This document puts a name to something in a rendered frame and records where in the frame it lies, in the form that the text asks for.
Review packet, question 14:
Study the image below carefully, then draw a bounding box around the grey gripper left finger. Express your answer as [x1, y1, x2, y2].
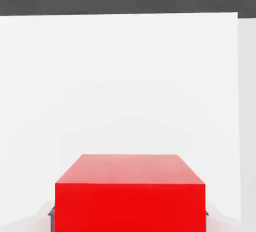
[0, 200, 56, 232]

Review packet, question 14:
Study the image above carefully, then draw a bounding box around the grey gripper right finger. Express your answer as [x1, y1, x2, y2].
[205, 200, 256, 232]

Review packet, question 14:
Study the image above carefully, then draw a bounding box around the small red cube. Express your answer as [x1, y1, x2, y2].
[54, 154, 207, 232]

